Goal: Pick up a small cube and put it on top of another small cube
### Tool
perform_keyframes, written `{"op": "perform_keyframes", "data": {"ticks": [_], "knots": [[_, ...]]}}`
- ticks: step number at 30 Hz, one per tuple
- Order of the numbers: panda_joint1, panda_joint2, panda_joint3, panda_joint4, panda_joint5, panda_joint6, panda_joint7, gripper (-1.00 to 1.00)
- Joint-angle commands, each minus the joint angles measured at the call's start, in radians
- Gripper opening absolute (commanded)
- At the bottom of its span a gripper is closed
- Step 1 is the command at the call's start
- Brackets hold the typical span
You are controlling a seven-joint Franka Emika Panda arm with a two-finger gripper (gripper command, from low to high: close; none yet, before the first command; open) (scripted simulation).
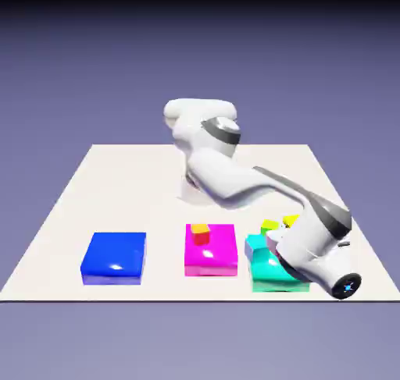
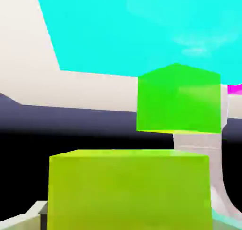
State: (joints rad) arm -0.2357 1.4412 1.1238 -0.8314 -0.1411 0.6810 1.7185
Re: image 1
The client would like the small green cube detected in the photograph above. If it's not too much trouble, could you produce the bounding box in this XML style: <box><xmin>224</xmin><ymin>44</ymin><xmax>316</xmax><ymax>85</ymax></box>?
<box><xmin>260</xmin><ymin>218</ymin><xmax>280</xmax><ymax>236</ymax></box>

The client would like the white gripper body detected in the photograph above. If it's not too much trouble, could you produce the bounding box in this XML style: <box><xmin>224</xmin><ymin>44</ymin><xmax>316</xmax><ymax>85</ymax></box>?
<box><xmin>265</xmin><ymin>227</ymin><xmax>288</xmax><ymax>257</ymax></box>

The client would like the large blue box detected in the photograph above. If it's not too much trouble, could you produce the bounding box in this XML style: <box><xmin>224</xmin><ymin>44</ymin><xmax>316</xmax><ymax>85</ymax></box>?
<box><xmin>80</xmin><ymin>232</ymin><xmax>147</xmax><ymax>286</ymax></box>

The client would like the small cyan cube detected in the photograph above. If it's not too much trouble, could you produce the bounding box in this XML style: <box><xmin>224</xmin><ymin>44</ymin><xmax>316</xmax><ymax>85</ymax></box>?
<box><xmin>244</xmin><ymin>233</ymin><xmax>269</xmax><ymax>263</ymax></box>

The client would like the large magenta box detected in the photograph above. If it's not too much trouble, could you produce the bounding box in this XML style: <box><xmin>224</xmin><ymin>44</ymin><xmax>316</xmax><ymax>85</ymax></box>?
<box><xmin>184</xmin><ymin>223</ymin><xmax>239</xmax><ymax>277</ymax></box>

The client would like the large teal box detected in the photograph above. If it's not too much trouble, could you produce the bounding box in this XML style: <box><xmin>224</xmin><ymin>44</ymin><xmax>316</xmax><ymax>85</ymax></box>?
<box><xmin>249</xmin><ymin>233</ymin><xmax>311</xmax><ymax>293</ymax></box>

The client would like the small red cube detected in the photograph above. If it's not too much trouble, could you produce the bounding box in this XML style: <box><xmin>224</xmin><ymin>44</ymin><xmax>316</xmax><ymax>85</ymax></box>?
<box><xmin>191</xmin><ymin>223</ymin><xmax>211</xmax><ymax>247</ymax></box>

